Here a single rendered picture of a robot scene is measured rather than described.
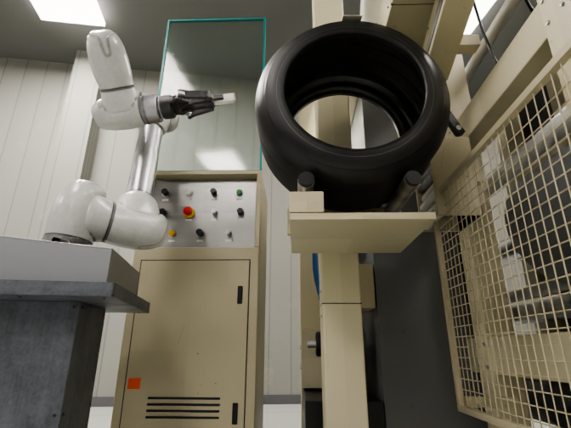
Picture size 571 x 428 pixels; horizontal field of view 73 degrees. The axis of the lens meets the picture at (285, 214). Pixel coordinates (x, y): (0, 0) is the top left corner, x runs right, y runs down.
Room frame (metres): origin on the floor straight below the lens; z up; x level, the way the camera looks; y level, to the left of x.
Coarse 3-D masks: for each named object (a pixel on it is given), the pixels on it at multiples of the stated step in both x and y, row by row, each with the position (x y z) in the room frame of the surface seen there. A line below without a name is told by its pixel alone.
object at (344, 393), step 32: (320, 0) 1.29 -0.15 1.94; (320, 128) 1.29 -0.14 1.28; (320, 256) 1.29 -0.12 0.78; (352, 256) 1.29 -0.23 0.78; (320, 288) 1.33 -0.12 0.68; (352, 288) 1.29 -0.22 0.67; (320, 320) 1.38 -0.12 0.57; (352, 320) 1.29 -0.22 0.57; (352, 352) 1.29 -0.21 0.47; (352, 384) 1.29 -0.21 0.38; (352, 416) 1.29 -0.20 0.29
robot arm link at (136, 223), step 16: (144, 128) 1.45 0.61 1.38; (160, 128) 1.48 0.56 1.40; (144, 144) 1.42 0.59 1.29; (160, 144) 1.49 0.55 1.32; (144, 160) 1.41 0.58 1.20; (144, 176) 1.40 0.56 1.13; (128, 192) 1.35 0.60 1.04; (144, 192) 1.38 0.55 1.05; (128, 208) 1.31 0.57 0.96; (144, 208) 1.35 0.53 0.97; (112, 224) 1.28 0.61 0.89; (128, 224) 1.31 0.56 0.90; (144, 224) 1.34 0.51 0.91; (160, 224) 1.38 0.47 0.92; (112, 240) 1.33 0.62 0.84; (128, 240) 1.34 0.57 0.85; (144, 240) 1.37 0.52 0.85; (160, 240) 1.41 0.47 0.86
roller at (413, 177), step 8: (408, 176) 0.91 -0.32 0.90; (416, 176) 0.91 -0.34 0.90; (400, 184) 0.96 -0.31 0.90; (408, 184) 0.92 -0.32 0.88; (416, 184) 0.92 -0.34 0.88; (400, 192) 0.98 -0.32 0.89; (408, 192) 0.96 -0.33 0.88; (392, 200) 1.06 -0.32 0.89; (400, 200) 1.02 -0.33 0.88; (392, 208) 1.10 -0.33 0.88; (400, 208) 1.09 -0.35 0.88
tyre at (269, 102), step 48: (288, 48) 0.92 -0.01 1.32; (336, 48) 1.05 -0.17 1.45; (384, 48) 1.02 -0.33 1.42; (288, 96) 1.17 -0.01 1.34; (384, 96) 1.18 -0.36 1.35; (432, 96) 0.90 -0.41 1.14; (288, 144) 0.93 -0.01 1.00; (384, 144) 0.90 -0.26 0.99; (432, 144) 0.93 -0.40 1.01; (336, 192) 1.00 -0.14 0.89; (384, 192) 1.02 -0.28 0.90
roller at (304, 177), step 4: (304, 172) 0.92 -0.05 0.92; (308, 172) 0.92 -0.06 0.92; (300, 176) 0.92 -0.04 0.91; (304, 176) 0.92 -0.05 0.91; (308, 176) 0.92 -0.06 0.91; (312, 176) 0.92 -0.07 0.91; (300, 180) 0.92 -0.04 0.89; (304, 180) 0.92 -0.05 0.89; (308, 180) 0.92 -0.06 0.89; (312, 180) 0.92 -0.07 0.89; (300, 184) 0.93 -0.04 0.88; (304, 184) 0.92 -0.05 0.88; (308, 184) 0.92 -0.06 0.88; (312, 184) 0.93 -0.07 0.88; (300, 188) 0.95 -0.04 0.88; (304, 188) 0.93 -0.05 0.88; (308, 188) 0.93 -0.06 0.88; (312, 188) 0.95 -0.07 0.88
